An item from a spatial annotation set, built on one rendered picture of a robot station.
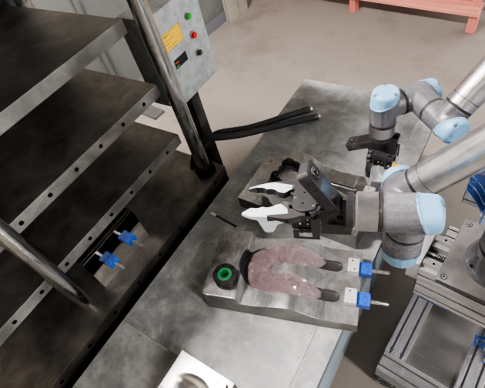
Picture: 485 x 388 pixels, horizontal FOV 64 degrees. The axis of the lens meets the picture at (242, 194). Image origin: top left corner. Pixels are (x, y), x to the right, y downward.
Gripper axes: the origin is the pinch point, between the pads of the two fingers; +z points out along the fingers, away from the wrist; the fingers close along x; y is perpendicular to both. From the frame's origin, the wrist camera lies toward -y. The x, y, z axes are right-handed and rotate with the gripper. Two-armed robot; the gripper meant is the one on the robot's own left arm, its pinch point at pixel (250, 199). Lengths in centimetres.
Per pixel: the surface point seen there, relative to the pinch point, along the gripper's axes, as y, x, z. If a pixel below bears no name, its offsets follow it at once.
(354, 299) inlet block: 56, 14, -21
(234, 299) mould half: 55, 9, 16
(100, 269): 56, 16, 72
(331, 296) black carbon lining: 59, 17, -14
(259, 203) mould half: 53, 51, 16
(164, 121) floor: 117, 214, 146
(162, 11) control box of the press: -12, 86, 51
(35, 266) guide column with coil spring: 31, -1, 73
